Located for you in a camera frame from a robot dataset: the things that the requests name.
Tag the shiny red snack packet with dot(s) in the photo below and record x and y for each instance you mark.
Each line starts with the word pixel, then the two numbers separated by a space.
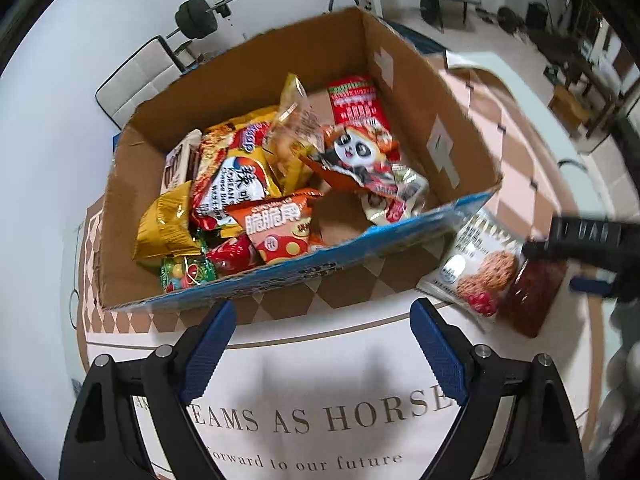
pixel 232 255

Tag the red and white noodle packet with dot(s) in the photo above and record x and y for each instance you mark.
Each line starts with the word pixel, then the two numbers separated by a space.
pixel 235 180

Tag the dark red snack packet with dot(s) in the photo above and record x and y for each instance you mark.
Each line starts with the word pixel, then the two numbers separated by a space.
pixel 535 295

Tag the white cookie packet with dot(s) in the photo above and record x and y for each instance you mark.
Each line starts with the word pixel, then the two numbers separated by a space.
pixel 475 265

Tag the brown and white wafer packet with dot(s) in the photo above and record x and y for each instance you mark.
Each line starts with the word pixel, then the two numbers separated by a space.
pixel 177 165

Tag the person's right forearm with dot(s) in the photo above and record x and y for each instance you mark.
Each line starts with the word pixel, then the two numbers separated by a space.
pixel 625 375

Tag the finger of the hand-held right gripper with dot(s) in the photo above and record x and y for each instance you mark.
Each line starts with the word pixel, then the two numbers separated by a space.
pixel 590 286
pixel 585 237

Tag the black weight plate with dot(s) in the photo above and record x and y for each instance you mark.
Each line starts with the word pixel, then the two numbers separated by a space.
pixel 430 7

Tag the blue mat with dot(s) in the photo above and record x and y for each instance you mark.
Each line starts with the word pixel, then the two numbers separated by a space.
pixel 415 40

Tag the white chair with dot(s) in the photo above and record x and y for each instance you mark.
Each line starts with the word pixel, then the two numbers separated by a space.
pixel 135 75

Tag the dark storage rack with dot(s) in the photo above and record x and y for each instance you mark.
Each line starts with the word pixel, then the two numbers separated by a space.
pixel 590 60

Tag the colourful candy packet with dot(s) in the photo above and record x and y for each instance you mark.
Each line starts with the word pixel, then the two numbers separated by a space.
pixel 185 272

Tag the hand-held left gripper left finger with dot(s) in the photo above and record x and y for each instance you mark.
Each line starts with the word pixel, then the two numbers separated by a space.
pixel 207 355

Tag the black bag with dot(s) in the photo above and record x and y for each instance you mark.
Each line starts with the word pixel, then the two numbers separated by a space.
pixel 536 16

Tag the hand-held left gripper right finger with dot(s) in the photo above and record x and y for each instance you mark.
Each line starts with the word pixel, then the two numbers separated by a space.
pixel 440 350

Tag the black barbell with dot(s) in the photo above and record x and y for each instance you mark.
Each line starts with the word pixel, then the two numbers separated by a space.
pixel 195 17

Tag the orange panda snack packet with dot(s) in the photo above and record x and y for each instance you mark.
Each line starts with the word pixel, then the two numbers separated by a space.
pixel 350 155

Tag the wooden stool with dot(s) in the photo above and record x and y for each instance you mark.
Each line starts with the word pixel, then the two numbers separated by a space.
pixel 570 105

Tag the cardboard box with blue print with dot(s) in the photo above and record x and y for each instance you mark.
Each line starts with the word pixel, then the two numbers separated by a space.
pixel 405 95

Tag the orange dotted chip packet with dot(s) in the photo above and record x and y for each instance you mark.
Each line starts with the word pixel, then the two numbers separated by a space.
pixel 280 230

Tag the yellow and orange snack packet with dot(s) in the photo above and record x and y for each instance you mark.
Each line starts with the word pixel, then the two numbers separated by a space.
pixel 235 122

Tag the red packet with green band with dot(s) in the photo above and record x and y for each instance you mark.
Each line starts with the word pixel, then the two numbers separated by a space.
pixel 357 105

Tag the yellow clear snack packet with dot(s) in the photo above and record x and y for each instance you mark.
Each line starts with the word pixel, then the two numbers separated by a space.
pixel 292 140

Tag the small white and brown packet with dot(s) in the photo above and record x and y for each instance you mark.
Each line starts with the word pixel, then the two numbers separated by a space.
pixel 395 200

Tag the gold foil snack packet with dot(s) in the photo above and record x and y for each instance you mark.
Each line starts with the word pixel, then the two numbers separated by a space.
pixel 165 225

